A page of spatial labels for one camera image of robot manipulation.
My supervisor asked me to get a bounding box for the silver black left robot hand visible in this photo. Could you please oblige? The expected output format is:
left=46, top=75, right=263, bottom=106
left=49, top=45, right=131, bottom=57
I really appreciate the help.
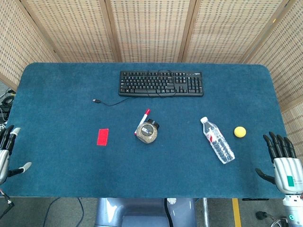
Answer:
left=0, top=124, right=32, bottom=185

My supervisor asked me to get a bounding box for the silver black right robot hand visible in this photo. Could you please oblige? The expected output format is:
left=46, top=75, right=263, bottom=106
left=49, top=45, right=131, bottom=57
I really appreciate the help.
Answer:
left=255, top=131, right=303, bottom=195

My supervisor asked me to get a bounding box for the red rectangular block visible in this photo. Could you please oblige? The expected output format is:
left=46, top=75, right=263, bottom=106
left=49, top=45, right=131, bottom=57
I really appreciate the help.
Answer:
left=97, top=128, right=109, bottom=146

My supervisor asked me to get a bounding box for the black knob with metal rod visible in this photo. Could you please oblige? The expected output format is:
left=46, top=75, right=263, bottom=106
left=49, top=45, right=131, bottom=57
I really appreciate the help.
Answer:
left=255, top=211, right=288, bottom=224

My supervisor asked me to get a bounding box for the yellow ball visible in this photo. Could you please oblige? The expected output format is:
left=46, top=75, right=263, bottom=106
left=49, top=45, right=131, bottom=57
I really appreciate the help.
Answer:
left=234, top=126, right=247, bottom=138

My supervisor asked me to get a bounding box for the blue felt table mat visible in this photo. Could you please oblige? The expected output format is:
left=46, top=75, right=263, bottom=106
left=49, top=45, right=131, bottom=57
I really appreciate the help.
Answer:
left=0, top=62, right=291, bottom=199

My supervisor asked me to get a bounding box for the clear plastic water bottle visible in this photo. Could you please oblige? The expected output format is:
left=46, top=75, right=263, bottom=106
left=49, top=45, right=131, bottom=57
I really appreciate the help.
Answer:
left=200, top=116, right=235, bottom=165

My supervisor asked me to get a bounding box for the metal pole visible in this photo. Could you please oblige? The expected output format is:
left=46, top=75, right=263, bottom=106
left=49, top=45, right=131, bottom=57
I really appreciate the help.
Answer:
left=202, top=198, right=210, bottom=227

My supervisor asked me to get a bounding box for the seed jar with black lid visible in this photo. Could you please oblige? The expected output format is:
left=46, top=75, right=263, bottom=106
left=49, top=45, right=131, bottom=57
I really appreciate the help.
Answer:
left=135, top=118, right=160, bottom=144

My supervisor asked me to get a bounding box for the blue-grey robot torso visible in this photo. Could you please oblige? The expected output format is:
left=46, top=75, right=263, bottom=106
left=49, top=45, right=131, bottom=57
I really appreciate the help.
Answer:
left=94, top=197, right=197, bottom=227

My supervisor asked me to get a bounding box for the red white marker pen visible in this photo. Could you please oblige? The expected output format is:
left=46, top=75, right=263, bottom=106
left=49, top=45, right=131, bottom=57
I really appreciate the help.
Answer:
left=134, top=108, right=151, bottom=135

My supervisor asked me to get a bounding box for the black computer keyboard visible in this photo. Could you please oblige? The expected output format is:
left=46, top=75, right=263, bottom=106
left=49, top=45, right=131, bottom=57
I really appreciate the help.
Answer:
left=118, top=70, right=205, bottom=97

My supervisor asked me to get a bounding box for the woven bamboo folding screen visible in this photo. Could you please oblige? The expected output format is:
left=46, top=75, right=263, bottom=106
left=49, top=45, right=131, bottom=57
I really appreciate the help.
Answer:
left=0, top=0, right=303, bottom=142

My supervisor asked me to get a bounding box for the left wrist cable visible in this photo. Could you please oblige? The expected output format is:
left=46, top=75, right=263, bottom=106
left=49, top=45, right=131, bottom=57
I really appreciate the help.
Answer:
left=0, top=188, right=15, bottom=209

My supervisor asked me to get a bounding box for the black cable bundle on floor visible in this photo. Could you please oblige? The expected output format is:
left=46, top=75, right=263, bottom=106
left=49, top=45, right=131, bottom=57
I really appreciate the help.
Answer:
left=0, top=88, right=16, bottom=130

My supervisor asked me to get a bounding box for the blue floor cable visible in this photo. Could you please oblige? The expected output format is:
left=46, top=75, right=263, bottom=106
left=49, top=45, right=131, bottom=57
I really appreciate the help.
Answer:
left=41, top=197, right=85, bottom=227

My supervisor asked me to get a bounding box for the black keyboard USB cable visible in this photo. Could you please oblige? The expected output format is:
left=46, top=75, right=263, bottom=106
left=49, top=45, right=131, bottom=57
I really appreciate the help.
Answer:
left=92, top=70, right=177, bottom=107

